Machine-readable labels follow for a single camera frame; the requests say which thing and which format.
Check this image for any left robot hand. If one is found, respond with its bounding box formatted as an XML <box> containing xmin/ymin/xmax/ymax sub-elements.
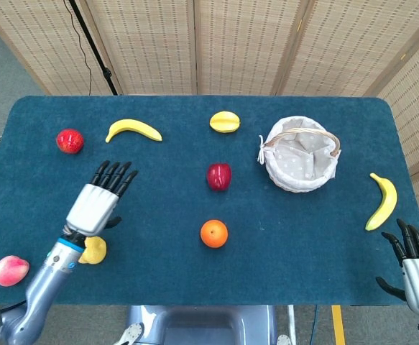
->
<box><xmin>65</xmin><ymin>160</ymin><xmax>139</xmax><ymax>236</ymax></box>

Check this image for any orange fruit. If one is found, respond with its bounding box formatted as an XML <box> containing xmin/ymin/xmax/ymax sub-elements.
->
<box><xmin>200</xmin><ymin>219</ymin><xmax>229</xmax><ymax>249</ymax></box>

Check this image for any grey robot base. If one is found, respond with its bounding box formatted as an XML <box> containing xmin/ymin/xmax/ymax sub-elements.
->
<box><xmin>114</xmin><ymin>304</ymin><xmax>296</xmax><ymax>345</ymax></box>

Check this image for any red speckled round fruit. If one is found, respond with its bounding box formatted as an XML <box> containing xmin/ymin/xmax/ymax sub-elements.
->
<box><xmin>55</xmin><ymin>128</ymin><xmax>85</xmax><ymax>155</ymax></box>

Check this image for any yellow star fruit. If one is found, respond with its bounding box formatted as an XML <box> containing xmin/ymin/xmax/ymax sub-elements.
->
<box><xmin>209</xmin><ymin>111</ymin><xmax>241</xmax><ymax>134</ymax></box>

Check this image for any yellow lemon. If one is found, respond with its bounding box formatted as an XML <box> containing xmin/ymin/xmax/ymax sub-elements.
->
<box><xmin>78</xmin><ymin>236</ymin><xmax>108</xmax><ymax>265</ymax></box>

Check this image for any large yellow green-tipped banana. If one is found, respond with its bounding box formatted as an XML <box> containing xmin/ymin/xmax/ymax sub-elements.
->
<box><xmin>364</xmin><ymin>172</ymin><xmax>398</xmax><ymax>231</ymax></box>

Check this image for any small yellow banana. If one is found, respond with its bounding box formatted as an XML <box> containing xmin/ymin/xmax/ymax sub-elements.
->
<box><xmin>104</xmin><ymin>119</ymin><xmax>163</xmax><ymax>144</ymax></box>

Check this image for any pink peach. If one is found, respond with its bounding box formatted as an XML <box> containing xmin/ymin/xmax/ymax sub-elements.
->
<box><xmin>0</xmin><ymin>255</ymin><xmax>30</xmax><ymax>288</ymax></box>

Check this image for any dark red glossy apple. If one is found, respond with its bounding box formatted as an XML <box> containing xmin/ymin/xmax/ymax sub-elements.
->
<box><xmin>206</xmin><ymin>162</ymin><xmax>232</xmax><ymax>192</ymax></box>

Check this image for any blue velvet tablecloth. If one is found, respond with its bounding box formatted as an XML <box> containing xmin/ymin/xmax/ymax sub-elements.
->
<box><xmin>0</xmin><ymin>95</ymin><xmax>419</xmax><ymax>306</ymax></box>

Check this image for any black stand pole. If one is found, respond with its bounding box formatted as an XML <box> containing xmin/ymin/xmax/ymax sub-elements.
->
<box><xmin>68</xmin><ymin>0</ymin><xmax>119</xmax><ymax>96</ymax></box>

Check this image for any bamboo folding screen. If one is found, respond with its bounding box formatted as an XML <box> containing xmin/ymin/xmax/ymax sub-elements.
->
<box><xmin>0</xmin><ymin>0</ymin><xmax>419</xmax><ymax>231</ymax></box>

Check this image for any blue floor cable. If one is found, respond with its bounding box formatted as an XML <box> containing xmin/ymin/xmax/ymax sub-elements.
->
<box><xmin>311</xmin><ymin>305</ymin><xmax>320</xmax><ymax>345</ymax></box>

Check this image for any black cable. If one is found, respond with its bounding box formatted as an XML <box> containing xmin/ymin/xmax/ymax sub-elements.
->
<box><xmin>63</xmin><ymin>0</ymin><xmax>93</xmax><ymax>95</ymax></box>

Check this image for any wicker basket with handle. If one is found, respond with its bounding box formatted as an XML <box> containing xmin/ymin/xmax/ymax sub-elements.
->
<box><xmin>258</xmin><ymin>115</ymin><xmax>342</xmax><ymax>193</ymax></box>

